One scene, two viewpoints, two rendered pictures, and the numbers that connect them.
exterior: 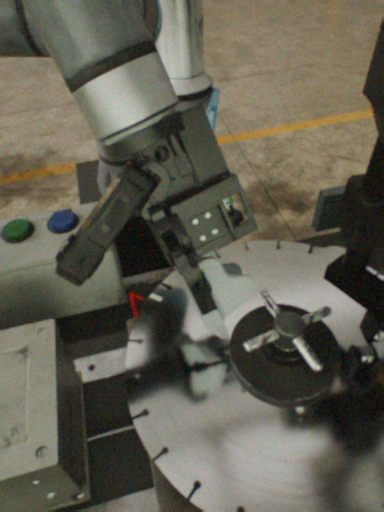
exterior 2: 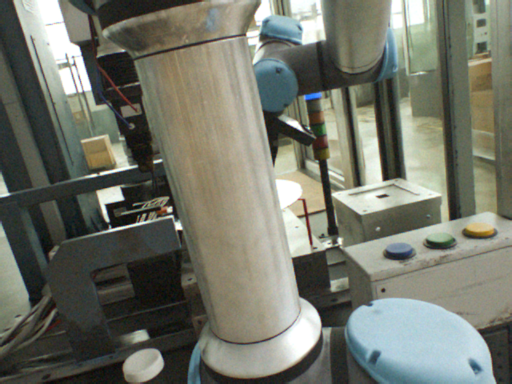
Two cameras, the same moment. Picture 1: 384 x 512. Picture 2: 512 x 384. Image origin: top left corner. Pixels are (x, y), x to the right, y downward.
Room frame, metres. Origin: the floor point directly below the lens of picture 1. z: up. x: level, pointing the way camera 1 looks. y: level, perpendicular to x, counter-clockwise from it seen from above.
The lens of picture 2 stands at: (1.12, 0.05, 1.21)
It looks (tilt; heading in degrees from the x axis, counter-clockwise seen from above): 15 degrees down; 186
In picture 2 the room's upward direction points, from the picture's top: 12 degrees counter-clockwise
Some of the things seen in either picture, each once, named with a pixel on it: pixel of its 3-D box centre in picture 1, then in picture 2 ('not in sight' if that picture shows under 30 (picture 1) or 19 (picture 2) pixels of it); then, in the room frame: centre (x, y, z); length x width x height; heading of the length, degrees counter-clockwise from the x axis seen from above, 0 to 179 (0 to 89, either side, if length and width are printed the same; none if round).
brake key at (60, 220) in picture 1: (63, 223); (399, 253); (0.50, 0.20, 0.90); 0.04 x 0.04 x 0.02
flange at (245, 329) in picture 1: (284, 345); not in sight; (0.21, -0.09, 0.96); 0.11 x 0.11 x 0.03
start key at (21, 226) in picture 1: (18, 231); (439, 242); (0.48, 0.27, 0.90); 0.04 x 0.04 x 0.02
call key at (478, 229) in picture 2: not in sight; (479, 232); (0.47, 0.34, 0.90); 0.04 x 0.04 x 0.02
